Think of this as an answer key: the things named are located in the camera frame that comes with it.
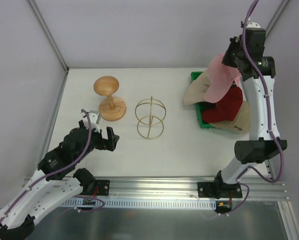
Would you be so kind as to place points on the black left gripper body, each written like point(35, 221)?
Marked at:
point(99, 139)

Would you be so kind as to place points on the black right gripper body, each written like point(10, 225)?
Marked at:
point(230, 55)

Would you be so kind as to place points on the pink baseball cap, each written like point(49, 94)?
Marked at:
point(221, 78)

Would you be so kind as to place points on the red baseball cap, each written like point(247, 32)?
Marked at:
point(224, 110)

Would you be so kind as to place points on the khaki sport baseball cap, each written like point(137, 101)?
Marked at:
point(241, 123)

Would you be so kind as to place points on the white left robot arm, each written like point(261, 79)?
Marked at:
point(55, 181)

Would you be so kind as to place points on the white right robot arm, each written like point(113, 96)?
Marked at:
point(258, 79)

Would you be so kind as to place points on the wooden hat stand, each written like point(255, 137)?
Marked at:
point(111, 108)

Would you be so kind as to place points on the cream beige baseball cap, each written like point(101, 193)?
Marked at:
point(197, 89)

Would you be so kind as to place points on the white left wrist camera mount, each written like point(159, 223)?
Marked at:
point(95, 118)

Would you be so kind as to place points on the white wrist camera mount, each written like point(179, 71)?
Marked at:
point(250, 24)
point(95, 118)

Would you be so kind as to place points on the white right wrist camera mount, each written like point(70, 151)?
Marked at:
point(250, 24)

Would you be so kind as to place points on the gold wire hat stand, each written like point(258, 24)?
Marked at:
point(150, 126)

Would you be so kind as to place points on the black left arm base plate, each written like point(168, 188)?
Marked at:
point(102, 187)

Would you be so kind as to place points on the white slotted cable duct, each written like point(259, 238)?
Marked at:
point(193, 204)

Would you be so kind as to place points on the right aluminium frame post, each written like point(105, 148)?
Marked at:
point(276, 16)

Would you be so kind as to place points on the aluminium frame post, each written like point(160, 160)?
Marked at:
point(46, 31)
point(276, 16)

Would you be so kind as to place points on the aluminium mounting rail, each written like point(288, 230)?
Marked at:
point(185, 188)

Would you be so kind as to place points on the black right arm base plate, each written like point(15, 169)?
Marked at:
point(204, 190)

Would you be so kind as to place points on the left aluminium frame post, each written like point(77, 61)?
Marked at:
point(46, 31)

